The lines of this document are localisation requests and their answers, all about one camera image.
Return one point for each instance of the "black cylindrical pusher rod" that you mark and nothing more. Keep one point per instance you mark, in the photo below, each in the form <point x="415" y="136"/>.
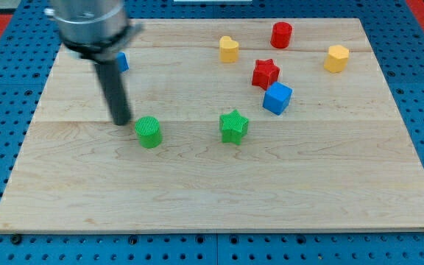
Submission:
<point x="109" y="77"/>

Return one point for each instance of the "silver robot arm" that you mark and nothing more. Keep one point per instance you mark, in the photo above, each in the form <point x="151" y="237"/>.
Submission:
<point x="97" y="30"/>

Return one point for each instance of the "blue triangle block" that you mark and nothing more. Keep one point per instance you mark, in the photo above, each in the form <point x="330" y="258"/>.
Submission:
<point x="122" y="62"/>

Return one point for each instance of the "green star block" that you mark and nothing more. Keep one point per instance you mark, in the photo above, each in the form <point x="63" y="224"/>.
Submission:
<point x="233" y="127"/>

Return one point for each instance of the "red star block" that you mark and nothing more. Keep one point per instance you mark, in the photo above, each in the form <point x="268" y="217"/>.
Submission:
<point x="265" y="73"/>

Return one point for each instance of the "green cylinder block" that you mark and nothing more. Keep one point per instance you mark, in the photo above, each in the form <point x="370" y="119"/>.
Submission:
<point x="148" y="131"/>

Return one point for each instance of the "yellow heart block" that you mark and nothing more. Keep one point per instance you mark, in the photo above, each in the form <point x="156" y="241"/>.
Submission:
<point x="228" y="49"/>

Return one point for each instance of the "wooden board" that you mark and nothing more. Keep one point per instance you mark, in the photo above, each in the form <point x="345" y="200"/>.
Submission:
<point x="338" y="159"/>

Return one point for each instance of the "blue cube block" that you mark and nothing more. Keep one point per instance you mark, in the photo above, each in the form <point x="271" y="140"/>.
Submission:
<point x="277" y="98"/>

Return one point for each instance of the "red cylinder block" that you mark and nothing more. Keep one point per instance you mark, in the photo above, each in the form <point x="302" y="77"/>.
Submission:
<point x="281" y="35"/>

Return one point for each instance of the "yellow hexagon block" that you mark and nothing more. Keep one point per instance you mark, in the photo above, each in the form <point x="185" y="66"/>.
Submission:
<point x="337" y="58"/>

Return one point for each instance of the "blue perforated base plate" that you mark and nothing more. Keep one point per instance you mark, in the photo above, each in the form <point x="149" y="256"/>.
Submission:
<point x="28" y="49"/>

